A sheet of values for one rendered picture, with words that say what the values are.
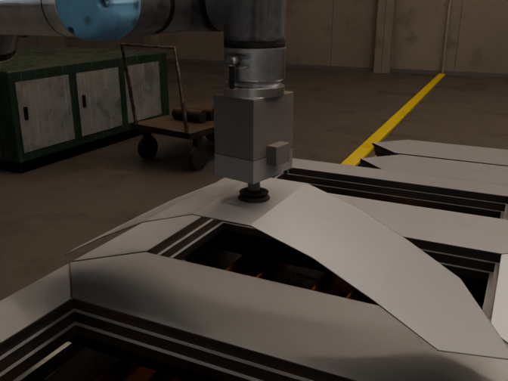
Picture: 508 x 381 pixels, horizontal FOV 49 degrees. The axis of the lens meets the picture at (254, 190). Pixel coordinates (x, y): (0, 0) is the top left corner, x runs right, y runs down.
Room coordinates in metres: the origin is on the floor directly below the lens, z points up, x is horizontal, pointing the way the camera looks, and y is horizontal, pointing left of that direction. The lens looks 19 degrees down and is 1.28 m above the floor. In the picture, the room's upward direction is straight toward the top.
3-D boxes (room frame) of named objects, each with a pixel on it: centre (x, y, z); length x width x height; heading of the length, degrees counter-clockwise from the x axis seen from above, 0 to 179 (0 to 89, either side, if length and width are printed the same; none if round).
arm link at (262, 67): (0.69, 0.00, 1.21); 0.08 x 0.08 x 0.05
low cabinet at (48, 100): (5.46, 2.18, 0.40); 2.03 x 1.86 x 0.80; 153
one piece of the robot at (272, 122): (0.69, -0.01, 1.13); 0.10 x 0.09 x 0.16; 52
